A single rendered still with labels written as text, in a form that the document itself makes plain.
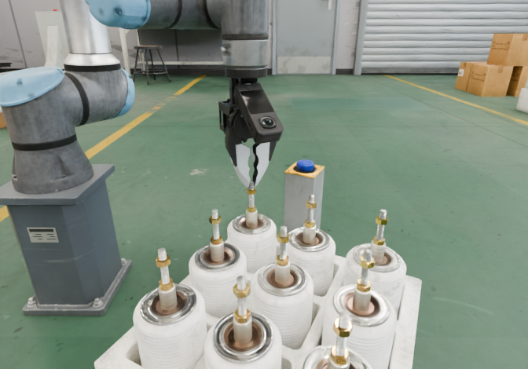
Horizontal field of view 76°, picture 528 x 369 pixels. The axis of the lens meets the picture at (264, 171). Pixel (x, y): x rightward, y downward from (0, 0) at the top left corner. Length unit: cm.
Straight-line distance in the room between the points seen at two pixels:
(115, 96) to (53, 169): 21
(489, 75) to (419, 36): 201
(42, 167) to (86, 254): 21
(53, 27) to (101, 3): 361
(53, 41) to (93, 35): 324
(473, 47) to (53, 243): 608
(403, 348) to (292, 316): 17
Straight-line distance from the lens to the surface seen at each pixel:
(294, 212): 78
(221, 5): 57
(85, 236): 83
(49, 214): 81
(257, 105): 54
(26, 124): 78
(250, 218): 65
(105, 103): 84
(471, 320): 95
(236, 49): 55
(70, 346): 88
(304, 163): 75
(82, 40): 85
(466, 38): 624
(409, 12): 587
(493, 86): 421
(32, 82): 77
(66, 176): 80
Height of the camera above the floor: 60
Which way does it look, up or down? 22 degrees down
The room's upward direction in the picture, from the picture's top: straight up
